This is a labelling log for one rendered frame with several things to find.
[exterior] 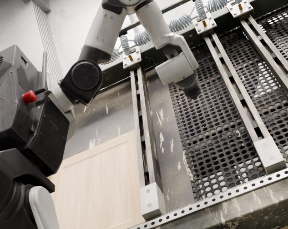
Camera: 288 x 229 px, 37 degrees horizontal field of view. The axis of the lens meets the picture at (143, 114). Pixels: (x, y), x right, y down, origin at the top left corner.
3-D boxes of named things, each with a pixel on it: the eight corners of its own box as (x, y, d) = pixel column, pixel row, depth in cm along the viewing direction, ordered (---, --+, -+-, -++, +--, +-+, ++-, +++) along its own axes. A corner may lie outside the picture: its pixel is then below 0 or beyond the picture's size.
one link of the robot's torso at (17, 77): (32, 105, 97) (37, 23, 123) (-88, 161, 103) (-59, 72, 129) (95, 174, 117) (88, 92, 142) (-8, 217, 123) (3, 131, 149)
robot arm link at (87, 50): (82, 41, 121) (65, 86, 120) (112, 52, 122) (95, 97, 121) (84, 47, 132) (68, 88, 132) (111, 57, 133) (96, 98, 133)
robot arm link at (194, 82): (207, 92, 146) (203, 85, 135) (182, 103, 148) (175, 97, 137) (194, 60, 149) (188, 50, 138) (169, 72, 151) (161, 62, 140)
